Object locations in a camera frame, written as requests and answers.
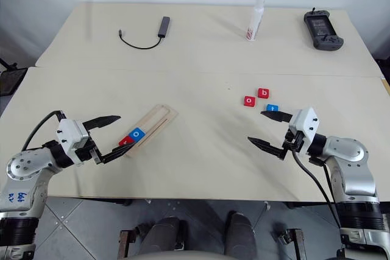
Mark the rusty metal frame bracket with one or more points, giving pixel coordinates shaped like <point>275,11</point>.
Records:
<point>125,244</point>
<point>297,243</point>

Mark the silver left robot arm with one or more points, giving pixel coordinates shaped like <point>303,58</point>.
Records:
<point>24,165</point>

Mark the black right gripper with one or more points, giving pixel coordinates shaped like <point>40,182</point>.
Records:
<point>292,144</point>

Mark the dark rounded shape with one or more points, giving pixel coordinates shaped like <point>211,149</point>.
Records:
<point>240,232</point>
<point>164,235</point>

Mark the red letter tile b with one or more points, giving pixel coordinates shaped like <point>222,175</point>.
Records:
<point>264,92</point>

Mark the red letter tile o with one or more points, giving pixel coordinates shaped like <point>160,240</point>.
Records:
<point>249,100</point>

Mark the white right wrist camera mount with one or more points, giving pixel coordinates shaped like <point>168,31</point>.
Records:
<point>304,123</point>

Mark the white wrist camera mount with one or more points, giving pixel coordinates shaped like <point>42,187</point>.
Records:
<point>71,133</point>
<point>304,123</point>

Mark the black handheld controller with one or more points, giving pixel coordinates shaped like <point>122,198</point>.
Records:
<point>320,28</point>

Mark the wooden letter tray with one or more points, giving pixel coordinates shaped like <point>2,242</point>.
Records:
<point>158,120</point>

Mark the black object beside table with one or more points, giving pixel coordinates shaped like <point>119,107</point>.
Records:
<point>10,80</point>

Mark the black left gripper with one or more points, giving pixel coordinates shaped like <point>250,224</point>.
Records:
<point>83,154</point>

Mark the white spray bottle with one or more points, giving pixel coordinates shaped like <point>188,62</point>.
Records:
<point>253,22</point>

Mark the blue letter tile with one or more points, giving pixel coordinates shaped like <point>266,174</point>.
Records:
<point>136,134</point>

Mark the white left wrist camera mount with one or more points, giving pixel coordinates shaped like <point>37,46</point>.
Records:
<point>71,133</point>

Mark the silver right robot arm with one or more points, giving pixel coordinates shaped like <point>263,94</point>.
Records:
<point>350,156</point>

